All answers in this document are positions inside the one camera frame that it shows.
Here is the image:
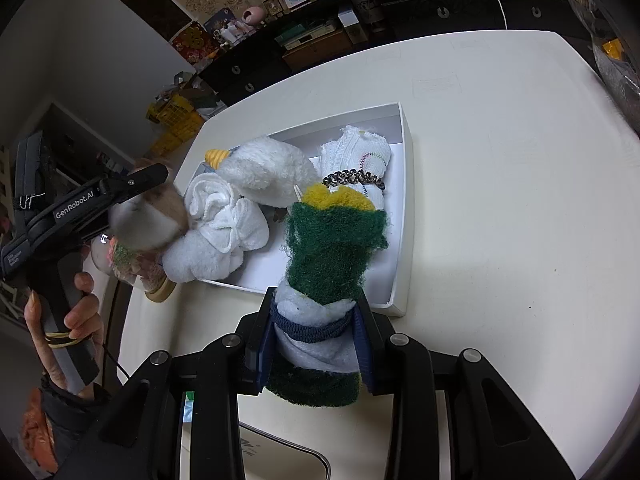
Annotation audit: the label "brown white plush ball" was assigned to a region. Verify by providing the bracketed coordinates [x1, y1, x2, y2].
[110, 183, 189, 252]

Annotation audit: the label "glass dome with flowers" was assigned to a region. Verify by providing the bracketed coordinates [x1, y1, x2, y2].
[91, 234, 176, 304]

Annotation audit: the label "cream rectangular box lid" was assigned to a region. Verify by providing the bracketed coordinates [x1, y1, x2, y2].
[239, 422, 331, 480]

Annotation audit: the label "white towel with chain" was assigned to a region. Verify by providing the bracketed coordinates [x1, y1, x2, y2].
[317, 125, 392, 209]

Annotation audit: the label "black tv cabinet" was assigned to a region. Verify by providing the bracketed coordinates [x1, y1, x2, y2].
[200, 0, 591, 106]

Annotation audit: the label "person's left hand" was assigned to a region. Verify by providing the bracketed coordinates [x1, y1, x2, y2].
[24, 271, 104, 392]

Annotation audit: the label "green white yellow pompom sock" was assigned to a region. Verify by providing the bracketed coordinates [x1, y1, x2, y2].
[267, 183, 388, 408]

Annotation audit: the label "white cardboard box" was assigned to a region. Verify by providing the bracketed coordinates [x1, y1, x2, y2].
[208, 103, 413, 316]

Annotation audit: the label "white plush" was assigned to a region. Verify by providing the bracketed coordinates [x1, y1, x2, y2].
[204, 136, 320, 208]

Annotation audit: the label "yellow plastic crates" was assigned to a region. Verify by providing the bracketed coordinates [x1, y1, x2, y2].
[146, 93, 205, 157]

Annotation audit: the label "glass bowl with snacks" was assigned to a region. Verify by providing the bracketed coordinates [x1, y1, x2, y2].
[592, 37, 640, 133]

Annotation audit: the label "white fluffy towel bundle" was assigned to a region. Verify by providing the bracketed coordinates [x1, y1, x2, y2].
[162, 172, 269, 283]

